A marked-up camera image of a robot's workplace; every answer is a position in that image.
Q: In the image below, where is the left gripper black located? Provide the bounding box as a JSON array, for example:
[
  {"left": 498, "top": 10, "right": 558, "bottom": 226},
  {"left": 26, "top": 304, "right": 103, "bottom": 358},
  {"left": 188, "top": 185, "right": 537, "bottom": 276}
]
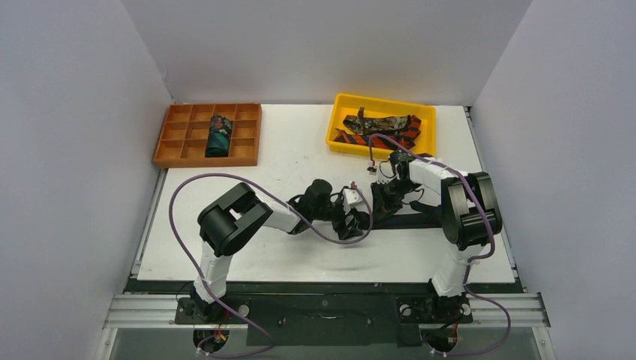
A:
[{"left": 311, "top": 197, "right": 363, "bottom": 239}]

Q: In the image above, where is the navy striped tie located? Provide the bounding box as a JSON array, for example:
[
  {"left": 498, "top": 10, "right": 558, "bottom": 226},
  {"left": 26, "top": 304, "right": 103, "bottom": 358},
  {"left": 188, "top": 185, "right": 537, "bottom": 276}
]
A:
[{"left": 371, "top": 198, "right": 442, "bottom": 230}]

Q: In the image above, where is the yellow plastic tray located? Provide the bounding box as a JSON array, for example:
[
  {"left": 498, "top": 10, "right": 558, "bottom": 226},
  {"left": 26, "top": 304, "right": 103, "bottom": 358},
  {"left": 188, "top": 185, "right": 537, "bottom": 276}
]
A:
[{"left": 325, "top": 93, "right": 437, "bottom": 157}]

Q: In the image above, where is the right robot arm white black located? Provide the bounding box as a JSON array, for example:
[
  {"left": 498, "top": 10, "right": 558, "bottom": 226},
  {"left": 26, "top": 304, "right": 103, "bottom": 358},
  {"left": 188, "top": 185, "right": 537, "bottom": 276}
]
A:
[{"left": 370, "top": 151, "right": 503, "bottom": 322}]

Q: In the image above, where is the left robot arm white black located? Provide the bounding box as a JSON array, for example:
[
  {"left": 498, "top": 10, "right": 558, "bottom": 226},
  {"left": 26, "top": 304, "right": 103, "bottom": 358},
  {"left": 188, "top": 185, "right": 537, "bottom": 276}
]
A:
[{"left": 190, "top": 179, "right": 372, "bottom": 323}]

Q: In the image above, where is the orange black striped tie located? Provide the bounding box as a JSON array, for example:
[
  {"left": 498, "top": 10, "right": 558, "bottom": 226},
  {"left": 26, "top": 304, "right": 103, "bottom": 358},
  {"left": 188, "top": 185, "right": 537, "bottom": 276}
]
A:
[{"left": 334, "top": 115, "right": 422, "bottom": 150}]

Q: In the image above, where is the rolled green patterned tie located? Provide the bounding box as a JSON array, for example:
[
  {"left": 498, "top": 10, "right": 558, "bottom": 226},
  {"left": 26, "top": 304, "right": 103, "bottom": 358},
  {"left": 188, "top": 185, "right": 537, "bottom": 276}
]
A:
[{"left": 205, "top": 115, "right": 233, "bottom": 158}]

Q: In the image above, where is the orange wooden divider tray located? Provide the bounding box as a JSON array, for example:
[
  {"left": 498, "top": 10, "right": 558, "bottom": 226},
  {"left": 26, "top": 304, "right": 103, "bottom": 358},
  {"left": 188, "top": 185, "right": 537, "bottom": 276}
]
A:
[{"left": 154, "top": 103, "right": 262, "bottom": 169}]

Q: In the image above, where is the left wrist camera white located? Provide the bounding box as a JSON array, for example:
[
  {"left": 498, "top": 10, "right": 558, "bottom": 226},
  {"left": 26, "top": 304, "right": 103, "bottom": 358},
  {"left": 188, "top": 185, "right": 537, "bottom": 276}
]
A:
[{"left": 343, "top": 188, "right": 368, "bottom": 212}]

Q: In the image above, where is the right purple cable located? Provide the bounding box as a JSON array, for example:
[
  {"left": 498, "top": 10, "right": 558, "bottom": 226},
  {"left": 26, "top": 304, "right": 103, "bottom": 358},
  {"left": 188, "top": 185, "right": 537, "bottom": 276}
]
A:
[{"left": 367, "top": 133, "right": 513, "bottom": 359}]

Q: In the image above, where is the purple cable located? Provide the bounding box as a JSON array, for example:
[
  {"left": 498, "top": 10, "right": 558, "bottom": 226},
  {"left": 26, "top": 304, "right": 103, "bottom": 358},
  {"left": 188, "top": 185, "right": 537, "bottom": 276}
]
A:
[
  {"left": 169, "top": 173, "right": 374, "bottom": 360},
  {"left": 367, "top": 133, "right": 513, "bottom": 359}
]

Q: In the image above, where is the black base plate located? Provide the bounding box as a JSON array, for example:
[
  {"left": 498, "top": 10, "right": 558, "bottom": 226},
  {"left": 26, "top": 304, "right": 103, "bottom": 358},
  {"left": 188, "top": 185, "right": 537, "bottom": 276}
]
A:
[{"left": 131, "top": 282, "right": 522, "bottom": 353}]

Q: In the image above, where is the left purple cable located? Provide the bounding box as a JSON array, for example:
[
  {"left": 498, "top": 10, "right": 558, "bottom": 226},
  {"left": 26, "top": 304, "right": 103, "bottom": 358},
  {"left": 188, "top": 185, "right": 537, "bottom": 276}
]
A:
[{"left": 169, "top": 173, "right": 374, "bottom": 360}]

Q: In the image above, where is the aluminium frame rail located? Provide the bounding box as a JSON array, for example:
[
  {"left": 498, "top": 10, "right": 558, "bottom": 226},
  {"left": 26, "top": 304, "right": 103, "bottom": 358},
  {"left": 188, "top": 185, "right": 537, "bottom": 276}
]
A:
[{"left": 103, "top": 293, "right": 550, "bottom": 329}]

